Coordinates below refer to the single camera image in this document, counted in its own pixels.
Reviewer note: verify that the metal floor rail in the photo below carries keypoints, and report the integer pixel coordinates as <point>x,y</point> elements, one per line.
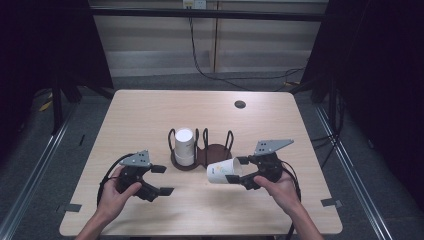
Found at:
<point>353,176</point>
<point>36,170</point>

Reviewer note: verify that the grey tape strip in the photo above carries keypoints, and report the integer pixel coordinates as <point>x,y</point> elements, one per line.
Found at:
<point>331,202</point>
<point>71,208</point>

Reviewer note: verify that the white paper cup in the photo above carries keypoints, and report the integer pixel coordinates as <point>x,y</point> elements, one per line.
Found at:
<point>184,141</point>
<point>185,160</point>
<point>220,171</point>

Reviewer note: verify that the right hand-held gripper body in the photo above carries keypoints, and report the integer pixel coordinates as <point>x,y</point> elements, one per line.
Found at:
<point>269,165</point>

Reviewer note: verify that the person's left hand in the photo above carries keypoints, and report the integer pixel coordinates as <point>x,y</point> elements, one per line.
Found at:
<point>111,198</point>

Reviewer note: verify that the dark curtain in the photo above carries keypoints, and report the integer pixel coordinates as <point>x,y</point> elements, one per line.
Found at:
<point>43,43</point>
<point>380,83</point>

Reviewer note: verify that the person's right hand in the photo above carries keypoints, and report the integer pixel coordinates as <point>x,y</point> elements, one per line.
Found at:
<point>283,193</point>

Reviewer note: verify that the white wall socket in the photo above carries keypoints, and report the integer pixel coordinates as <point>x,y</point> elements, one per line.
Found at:
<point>195,4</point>

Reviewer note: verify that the black horizontal bar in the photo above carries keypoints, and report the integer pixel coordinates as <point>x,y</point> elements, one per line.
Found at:
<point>206,14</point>

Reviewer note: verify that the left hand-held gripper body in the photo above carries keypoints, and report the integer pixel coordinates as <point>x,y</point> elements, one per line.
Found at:
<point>136,160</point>

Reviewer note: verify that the black stand leg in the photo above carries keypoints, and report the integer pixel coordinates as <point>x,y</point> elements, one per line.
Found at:
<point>56,110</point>

